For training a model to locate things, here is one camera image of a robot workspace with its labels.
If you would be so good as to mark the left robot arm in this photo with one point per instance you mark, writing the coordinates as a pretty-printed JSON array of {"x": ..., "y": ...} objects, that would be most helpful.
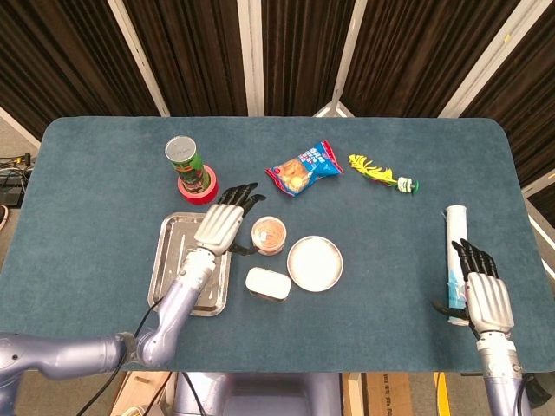
[{"x": 173, "y": 312}]

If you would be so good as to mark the green Pringles chip can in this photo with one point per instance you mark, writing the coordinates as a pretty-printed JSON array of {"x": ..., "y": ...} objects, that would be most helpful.
[{"x": 184, "y": 160}]

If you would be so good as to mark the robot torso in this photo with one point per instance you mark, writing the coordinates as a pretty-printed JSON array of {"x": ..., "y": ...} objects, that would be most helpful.
[{"x": 260, "y": 394}]

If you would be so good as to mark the red tape roll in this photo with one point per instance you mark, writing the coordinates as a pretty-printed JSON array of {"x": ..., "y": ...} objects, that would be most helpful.
[{"x": 207, "y": 190}]

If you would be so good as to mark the white partition post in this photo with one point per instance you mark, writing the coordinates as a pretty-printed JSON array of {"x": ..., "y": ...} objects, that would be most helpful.
[
  {"x": 347, "y": 65},
  {"x": 139, "y": 60},
  {"x": 485, "y": 65},
  {"x": 252, "y": 56}
]

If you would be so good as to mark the yellow green feather shuttlecock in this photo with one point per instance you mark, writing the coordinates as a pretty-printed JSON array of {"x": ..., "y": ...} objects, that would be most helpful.
[{"x": 373, "y": 169}]

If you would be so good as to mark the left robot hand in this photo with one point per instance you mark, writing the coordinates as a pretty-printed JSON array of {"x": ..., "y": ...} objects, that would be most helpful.
[{"x": 219, "y": 225}]

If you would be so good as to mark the blue snack bag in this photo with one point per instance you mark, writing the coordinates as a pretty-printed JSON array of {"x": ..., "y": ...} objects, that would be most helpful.
[{"x": 303, "y": 169}]

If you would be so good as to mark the round steel plate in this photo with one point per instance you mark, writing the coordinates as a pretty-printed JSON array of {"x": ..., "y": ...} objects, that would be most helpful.
[{"x": 315, "y": 263}]

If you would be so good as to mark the clear plastic rubber band jar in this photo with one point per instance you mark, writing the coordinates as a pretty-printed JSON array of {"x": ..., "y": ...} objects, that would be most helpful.
[{"x": 269, "y": 234}]

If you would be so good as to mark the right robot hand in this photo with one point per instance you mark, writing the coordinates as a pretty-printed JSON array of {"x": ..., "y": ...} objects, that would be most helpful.
[{"x": 490, "y": 299}]

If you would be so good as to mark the teal felt table cover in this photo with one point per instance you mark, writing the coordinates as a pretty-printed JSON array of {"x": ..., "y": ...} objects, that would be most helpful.
[{"x": 368, "y": 312}]

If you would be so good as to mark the rectangular steel tray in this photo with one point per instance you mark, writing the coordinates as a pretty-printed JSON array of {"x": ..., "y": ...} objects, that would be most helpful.
[{"x": 173, "y": 242}]

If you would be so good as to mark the white cylindrical tube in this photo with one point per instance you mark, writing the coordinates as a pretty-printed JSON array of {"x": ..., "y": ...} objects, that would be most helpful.
[{"x": 457, "y": 229}]

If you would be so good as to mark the wooden crate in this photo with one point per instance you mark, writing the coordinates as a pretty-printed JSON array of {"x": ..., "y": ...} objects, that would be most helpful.
[{"x": 139, "y": 392}]

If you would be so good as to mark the brown cardboard box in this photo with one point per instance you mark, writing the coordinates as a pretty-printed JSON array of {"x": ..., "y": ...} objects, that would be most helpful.
[{"x": 388, "y": 394}]

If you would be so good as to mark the dark brown pleated curtain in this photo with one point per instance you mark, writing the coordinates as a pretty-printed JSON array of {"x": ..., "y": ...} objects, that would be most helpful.
[{"x": 208, "y": 52}]

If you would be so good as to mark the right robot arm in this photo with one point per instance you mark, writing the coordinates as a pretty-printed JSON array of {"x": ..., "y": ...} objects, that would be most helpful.
[{"x": 503, "y": 372}]

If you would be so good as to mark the black luncheon meat tin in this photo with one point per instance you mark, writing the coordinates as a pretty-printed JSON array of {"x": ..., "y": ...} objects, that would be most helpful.
[{"x": 268, "y": 284}]

